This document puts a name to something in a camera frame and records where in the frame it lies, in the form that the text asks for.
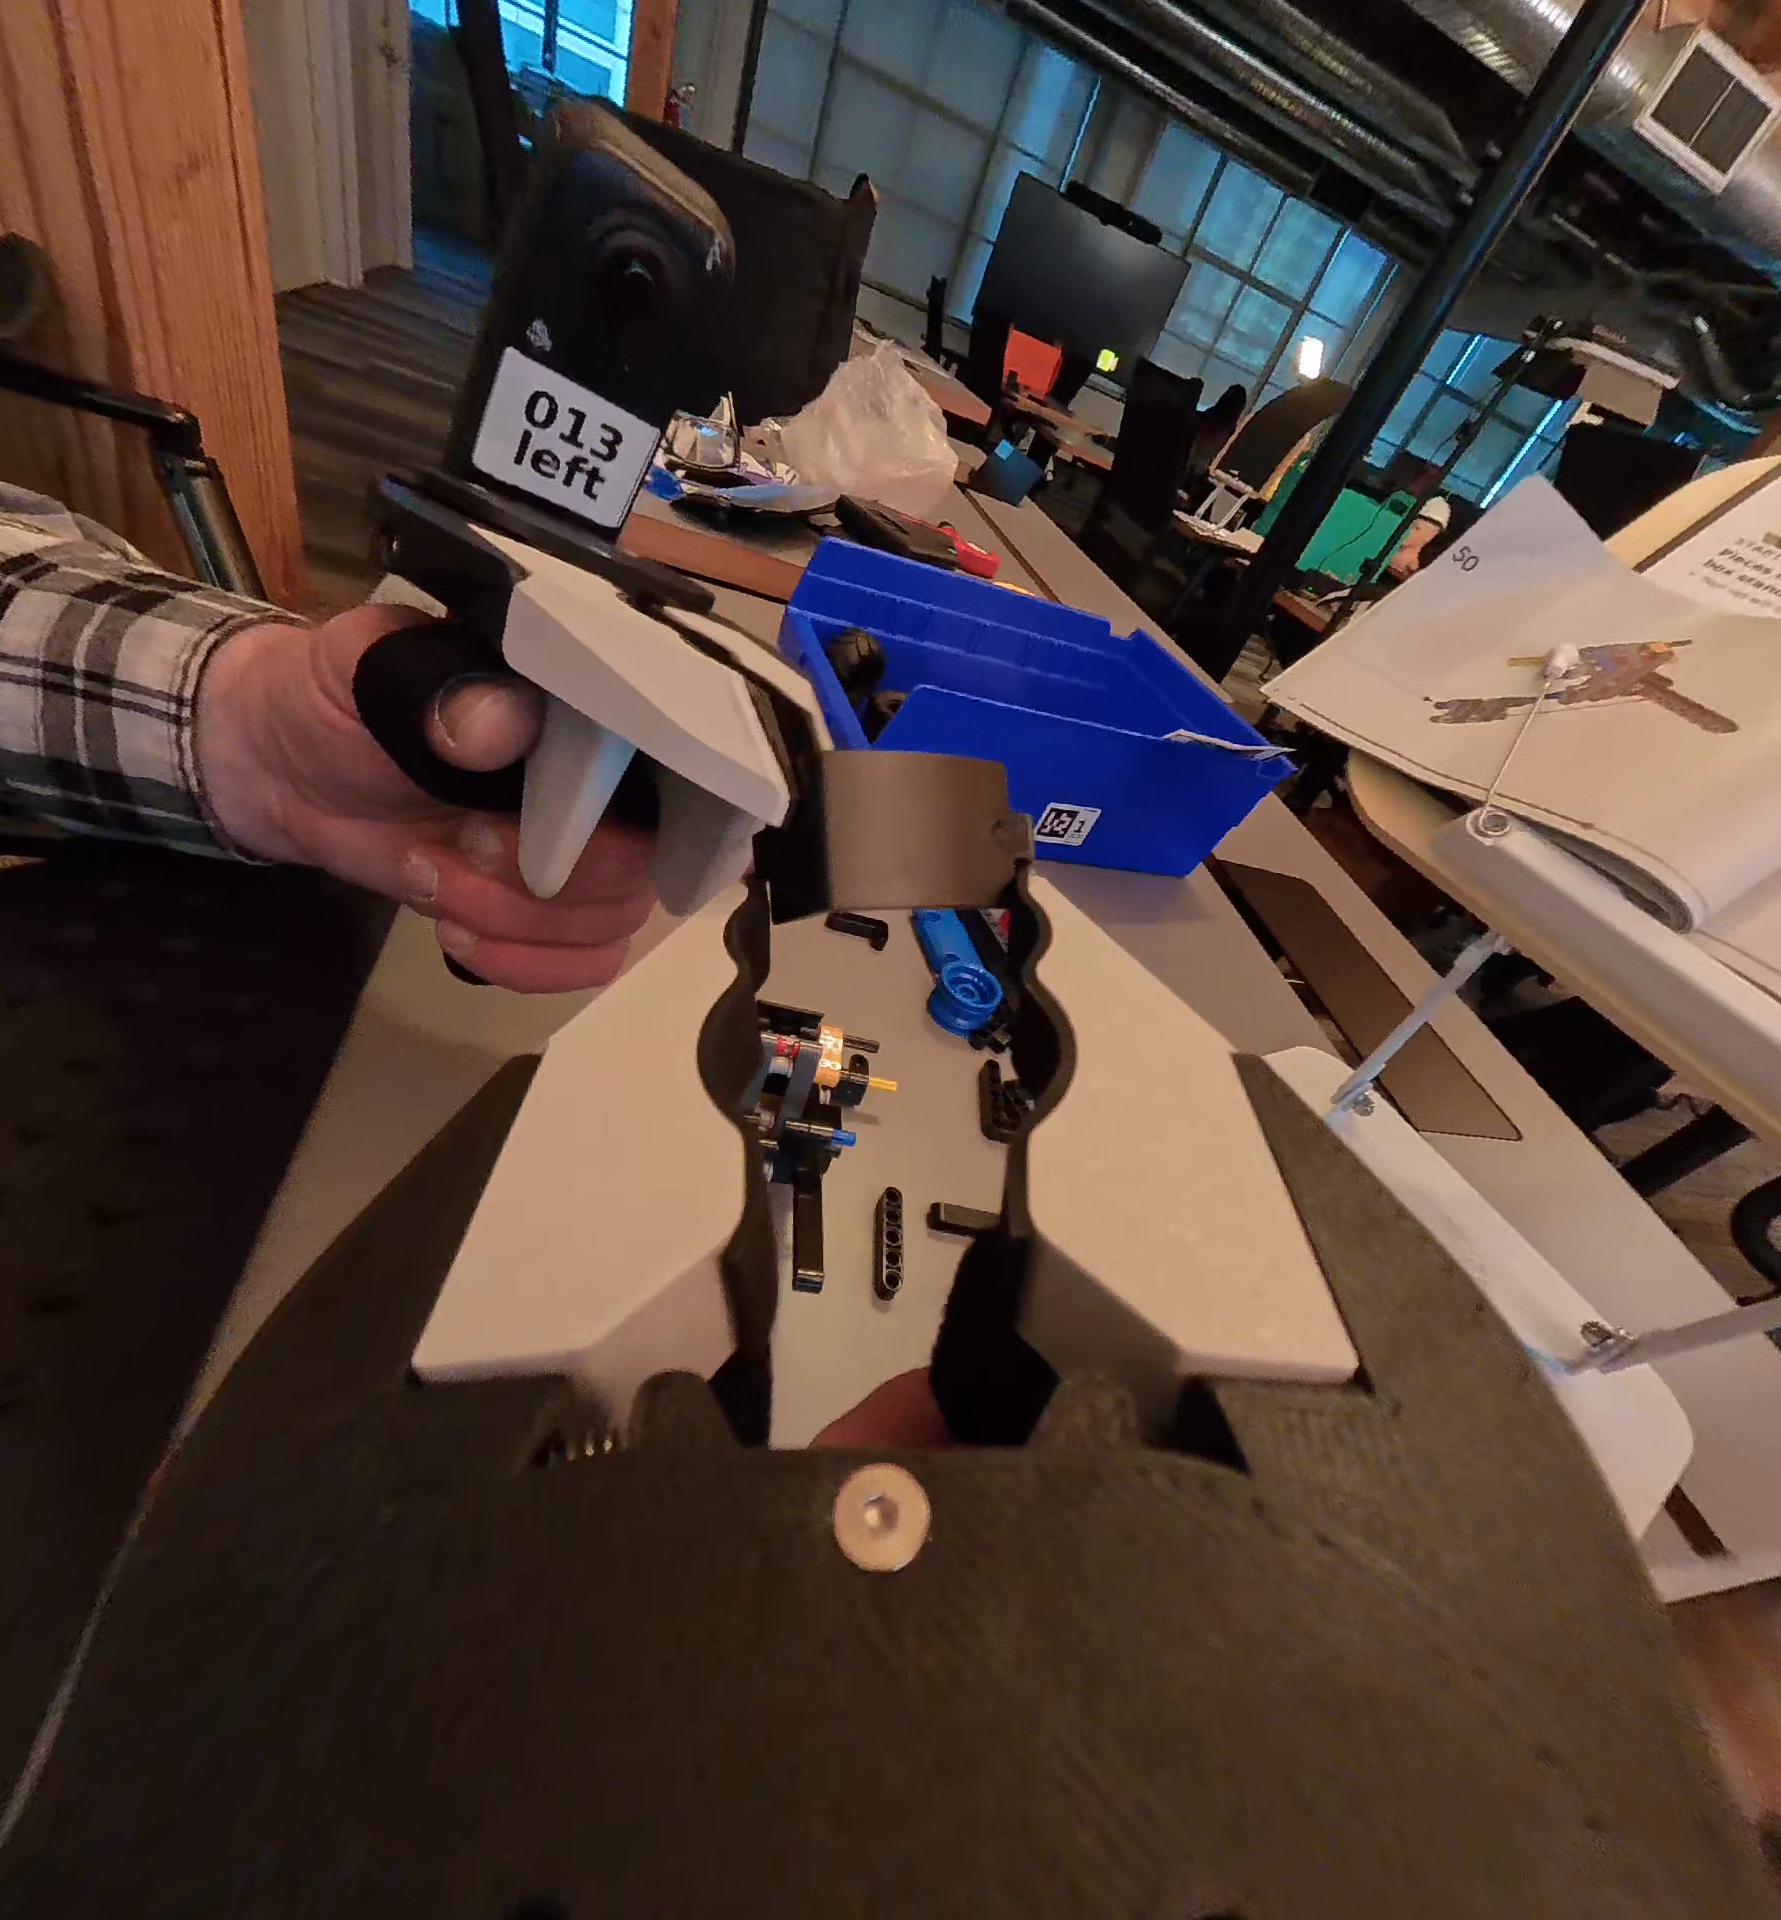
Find dark desk cable cover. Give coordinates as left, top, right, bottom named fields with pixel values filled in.
left=1222, top=861, right=1524, bottom=1143

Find black perforated mat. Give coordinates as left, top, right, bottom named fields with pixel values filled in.
left=0, top=848, right=396, bottom=1920

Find black metal pole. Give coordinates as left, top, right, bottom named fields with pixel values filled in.
left=1205, top=0, right=1649, bottom=684

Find black and orange brick assembly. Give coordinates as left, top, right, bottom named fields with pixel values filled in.
left=748, top=1001, right=898, bottom=1188

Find crumpled packaging scraps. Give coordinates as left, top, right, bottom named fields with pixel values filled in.
left=650, top=395, right=842, bottom=529

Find person's left forearm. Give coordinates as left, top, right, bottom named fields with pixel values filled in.
left=0, top=458, right=309, bottom=863

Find instruction booklet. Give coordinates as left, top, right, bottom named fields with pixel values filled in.
left=1262, top=436, right=1781, bottom=936

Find person's left hand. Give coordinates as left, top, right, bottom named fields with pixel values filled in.
left=199, top=600, right=667, bottom=996

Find red handled cutter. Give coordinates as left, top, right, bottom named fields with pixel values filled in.
left=833, top=493, right=1006, bottom=585

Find white stand board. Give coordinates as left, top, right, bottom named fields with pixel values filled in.
left=1346, top=752, right=1781, bottom=1203

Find metal air duct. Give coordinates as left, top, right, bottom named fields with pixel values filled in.
left=1391, top=0, right=1781, bottom=325

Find brown wooden board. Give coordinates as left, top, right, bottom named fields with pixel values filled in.
left=619, top=511, right=832, bottom=602

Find white door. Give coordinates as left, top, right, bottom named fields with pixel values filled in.
left=244, top=0, right=415, bottom=293

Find blue plastic bin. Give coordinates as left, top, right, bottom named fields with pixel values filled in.
left=777, top=537, right=1297, bottom=880

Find black chair armrest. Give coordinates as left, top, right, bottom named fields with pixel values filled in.
left=0, top=233, right=276, bottom=602

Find grey desk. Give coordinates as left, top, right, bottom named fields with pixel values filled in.
left=176, top=480, right=1529, bottom=1448

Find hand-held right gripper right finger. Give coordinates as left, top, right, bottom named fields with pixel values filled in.
left=928, top=871, right=1364, bottom=1443

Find black computer monitor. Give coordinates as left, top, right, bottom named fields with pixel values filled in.
left=968, top=169, right=1194, bottom=410

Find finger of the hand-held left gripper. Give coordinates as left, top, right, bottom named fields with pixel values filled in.
left=674, top=603, right=836, bottom=781
left=505, top=570, right=799, bottom=826

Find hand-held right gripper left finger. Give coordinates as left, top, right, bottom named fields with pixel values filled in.
left=411, top=874, right=784, bottom=1388

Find clear plastic bag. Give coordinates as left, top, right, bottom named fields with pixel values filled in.
left=777, top=342, right=963, bottom=522

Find wooden pillar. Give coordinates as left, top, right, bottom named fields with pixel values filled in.
left=0, top=0, right=309, bottom=609

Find metal page holder wire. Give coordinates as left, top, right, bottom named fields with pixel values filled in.
left=1475, top=642, right=1582, bottom=840

